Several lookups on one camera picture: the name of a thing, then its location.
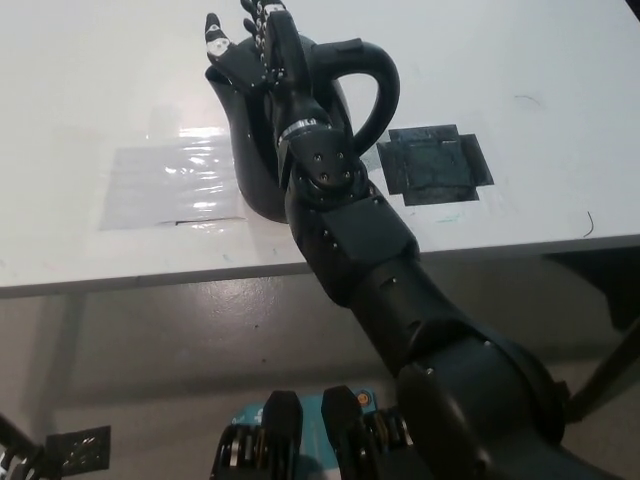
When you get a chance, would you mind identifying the black electric kettle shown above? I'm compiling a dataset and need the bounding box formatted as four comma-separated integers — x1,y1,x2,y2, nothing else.
204,37,403,225

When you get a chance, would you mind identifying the clear glossy tape patch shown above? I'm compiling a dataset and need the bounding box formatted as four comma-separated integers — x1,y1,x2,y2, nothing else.
97,124,247,232

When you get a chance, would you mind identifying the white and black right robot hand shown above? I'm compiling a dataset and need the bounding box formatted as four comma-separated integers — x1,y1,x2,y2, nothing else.
203,0,329,142

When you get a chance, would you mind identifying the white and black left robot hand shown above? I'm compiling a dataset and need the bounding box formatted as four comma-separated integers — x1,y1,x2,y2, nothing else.
0,412,42,480

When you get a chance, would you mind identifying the black and teal robot torso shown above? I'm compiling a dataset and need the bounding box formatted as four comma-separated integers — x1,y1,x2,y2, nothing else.
211,384,417,480

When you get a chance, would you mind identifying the black tape patch with flaps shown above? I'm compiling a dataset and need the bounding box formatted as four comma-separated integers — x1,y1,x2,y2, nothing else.
375,121,495,207

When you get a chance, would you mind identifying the black kettle lid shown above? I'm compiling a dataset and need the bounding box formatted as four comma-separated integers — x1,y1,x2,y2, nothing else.
297,33,322,87

